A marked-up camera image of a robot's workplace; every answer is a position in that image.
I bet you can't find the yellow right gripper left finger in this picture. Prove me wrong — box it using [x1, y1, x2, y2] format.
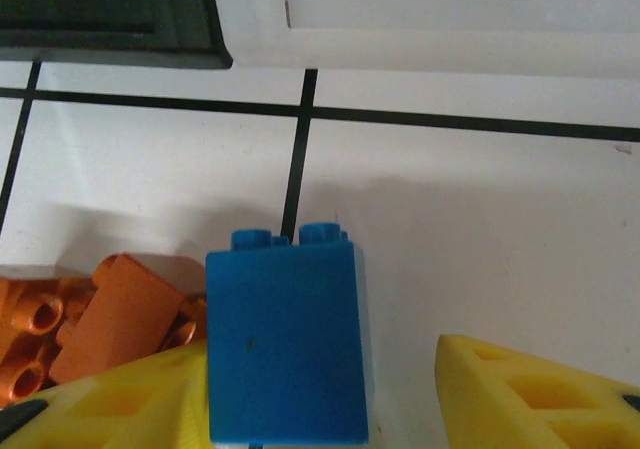
[0, 337, 211, 449]

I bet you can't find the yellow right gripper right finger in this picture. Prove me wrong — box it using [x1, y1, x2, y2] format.
[436, 333, 640, 449]

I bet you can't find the blue lego brick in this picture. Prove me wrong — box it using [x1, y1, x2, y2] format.
[204, 221, 377, 445]

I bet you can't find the white container with blue legos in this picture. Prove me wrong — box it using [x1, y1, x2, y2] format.
[207, 0, 640, 78]

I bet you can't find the orange lego brick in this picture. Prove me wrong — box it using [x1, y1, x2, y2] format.
[162, 293, 209, 353]
[49, 252, 189, 385]
[0, 276, 69, 405]

